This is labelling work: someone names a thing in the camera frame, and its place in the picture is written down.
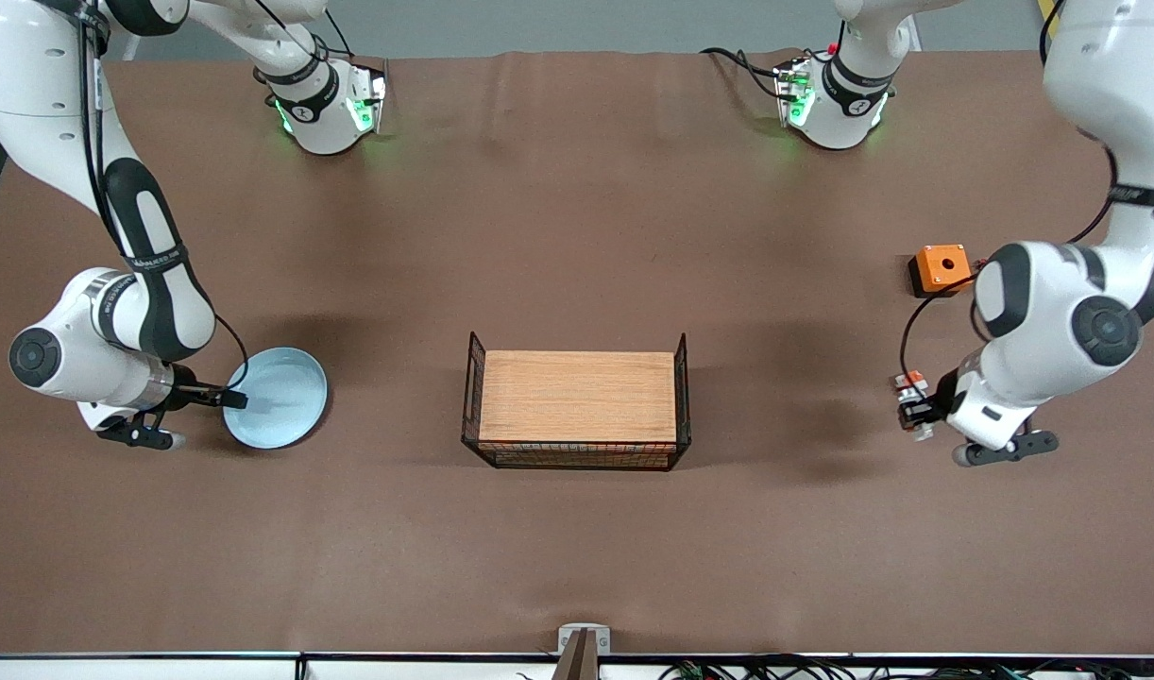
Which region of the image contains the brown table mat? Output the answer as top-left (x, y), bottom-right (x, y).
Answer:
top-left (0, 49), bottom-right (1154, 657)

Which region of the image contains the grey metal bracket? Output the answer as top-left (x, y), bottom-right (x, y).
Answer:
top-left (556, 623), bottom-right (612, 680)

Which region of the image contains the black base cable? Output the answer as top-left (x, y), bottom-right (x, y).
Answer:
top-left (700, 45), bottom-right (788, 100)

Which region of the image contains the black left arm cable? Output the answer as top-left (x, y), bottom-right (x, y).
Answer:
top-left (899, 0), bottom-right (1122, 381)

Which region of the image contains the tangled black cable bundle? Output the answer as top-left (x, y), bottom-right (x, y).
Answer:
top-left (516, 654), bottom-right (1154, 680)

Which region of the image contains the orange button enclosure box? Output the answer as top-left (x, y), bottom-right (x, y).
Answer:
top-left (908, 244), bottom-right (973, 299)

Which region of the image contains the light blue plate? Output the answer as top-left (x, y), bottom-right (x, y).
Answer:
top-left (222, 347), bottom-right (330, 451)

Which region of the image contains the white table edge rail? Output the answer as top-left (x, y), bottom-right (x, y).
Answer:
top-left (0, 650), bottom-right (1154, 680)

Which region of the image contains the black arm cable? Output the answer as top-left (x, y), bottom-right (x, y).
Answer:
top-left (72, 0), bottom-right (250, 396)
top-left (899, 0), bottom-right (1122, 381)

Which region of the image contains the wooden board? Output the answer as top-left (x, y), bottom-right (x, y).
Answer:
top-left (479, 350), bottom-right (679, 445)

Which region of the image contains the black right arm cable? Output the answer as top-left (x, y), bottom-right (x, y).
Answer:
top-left (72, 0), bottom-right (250, 396)

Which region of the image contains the black wire mesh basket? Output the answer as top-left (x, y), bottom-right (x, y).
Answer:
top-left (461, 331), bottom-right (693, 472)

